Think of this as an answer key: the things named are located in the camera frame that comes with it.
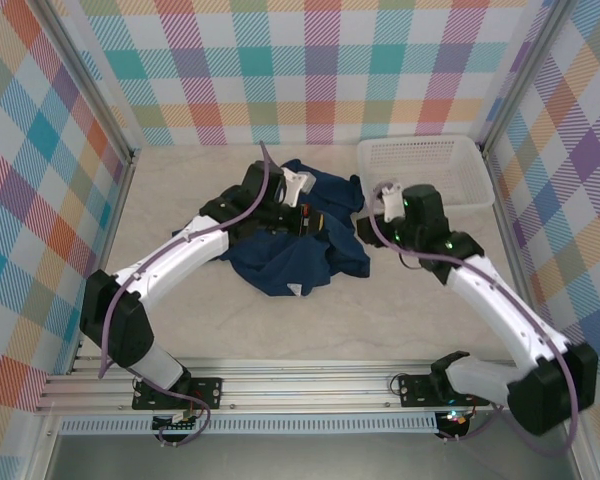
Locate dark blue t-shirt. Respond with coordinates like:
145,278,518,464
172,158,372,300

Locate white perforated plastic basket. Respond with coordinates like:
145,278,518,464
355,134,496,211

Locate black controller box with lights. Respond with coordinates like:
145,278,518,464
437,409,474,437

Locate grey metal sheet panel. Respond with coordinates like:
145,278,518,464
44,432,581,480

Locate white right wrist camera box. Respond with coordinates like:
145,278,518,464
377,183,406,224

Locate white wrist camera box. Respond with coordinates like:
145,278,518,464
377,183,406,224
279,168,317,207

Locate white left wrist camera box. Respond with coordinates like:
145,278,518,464
279,168,317,207

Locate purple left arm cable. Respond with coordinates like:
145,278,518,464
97,140,284,449

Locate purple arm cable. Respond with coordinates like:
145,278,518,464
97,140,284,449
369,182,581,459

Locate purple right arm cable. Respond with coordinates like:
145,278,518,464
369,182,581,459

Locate aluminium side frame bar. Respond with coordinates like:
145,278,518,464
67,149,142,376
479,144,556,371

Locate aluminium mounting rail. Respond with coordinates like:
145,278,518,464
34,355,589,415

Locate aluminium frame post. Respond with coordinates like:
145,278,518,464
479,0,576,156
32,0,141,166

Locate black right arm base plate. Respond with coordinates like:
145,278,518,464
395,372,491,409

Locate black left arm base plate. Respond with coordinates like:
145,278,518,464
132,377,224,412

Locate white slotted cable duct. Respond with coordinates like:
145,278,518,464
59,412,439,435

